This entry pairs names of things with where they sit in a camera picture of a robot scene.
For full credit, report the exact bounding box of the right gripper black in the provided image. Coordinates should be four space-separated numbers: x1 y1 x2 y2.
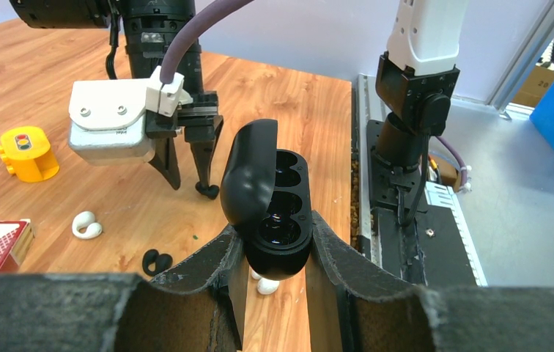
146 91 224 190

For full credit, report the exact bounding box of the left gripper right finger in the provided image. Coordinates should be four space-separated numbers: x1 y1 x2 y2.
306 213 554 351

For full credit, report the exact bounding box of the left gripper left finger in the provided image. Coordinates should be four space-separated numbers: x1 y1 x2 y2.
0 227 248 351

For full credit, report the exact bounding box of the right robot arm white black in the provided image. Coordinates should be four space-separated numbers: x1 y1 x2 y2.
11 1 467 199

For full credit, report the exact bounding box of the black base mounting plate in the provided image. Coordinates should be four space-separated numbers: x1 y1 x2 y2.
356 120 477 287

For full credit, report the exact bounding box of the yellow traffic light toy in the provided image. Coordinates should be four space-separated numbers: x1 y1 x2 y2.
0 126 60 183

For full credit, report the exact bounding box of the cardboard box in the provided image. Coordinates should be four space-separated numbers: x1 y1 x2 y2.
511 65 554 108

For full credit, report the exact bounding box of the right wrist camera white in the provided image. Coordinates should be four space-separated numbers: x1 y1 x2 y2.
68 66 193 166

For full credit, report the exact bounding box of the white slotted cable duct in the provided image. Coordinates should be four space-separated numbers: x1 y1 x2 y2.
425 182 488 287

